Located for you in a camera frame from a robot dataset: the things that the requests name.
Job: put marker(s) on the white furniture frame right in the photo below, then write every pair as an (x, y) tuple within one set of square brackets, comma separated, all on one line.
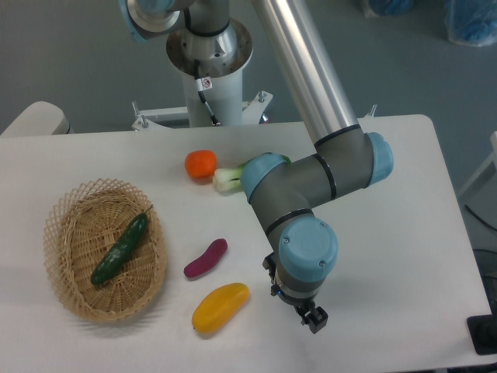
[(481, 175)]

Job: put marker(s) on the blue plastic bag middle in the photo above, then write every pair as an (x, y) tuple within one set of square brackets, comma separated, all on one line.
[(385, 8)]

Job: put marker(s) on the black device at edge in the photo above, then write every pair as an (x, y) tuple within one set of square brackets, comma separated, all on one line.
[(483, 333)]

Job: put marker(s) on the orange tomato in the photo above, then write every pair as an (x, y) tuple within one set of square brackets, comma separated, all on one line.
[(200, 163)]

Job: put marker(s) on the blue plastic bag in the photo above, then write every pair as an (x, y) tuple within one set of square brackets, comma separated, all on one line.
[(471, 23), (385, 8)]

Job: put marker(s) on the dark green cucumber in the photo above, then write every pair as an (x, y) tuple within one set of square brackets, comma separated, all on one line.
[(121, 250)]

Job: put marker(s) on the blue plastic bag right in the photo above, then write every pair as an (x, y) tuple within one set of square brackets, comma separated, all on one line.
[(471, 23)]

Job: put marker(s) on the woven wicker basket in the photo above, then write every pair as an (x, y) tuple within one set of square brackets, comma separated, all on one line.
[(81, 229)]

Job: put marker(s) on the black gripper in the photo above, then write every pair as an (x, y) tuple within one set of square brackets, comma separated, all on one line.
[(302, 301)]

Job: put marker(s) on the yellow mango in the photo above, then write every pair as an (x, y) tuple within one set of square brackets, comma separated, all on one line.
[(219, 307)]

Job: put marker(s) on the purple sweet potato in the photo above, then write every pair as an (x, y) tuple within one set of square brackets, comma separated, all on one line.
[(207, 261)]

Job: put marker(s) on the white chair armrest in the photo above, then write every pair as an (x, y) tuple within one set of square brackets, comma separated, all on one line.
[(39, 119)]

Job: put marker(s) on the green bok choy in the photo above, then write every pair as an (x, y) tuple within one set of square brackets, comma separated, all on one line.
[(227, 178)]

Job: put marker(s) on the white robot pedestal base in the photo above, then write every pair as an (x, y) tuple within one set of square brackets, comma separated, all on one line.
[(211, 71)]

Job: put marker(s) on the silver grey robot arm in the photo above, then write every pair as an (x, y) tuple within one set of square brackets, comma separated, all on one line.
[(346, 158)]

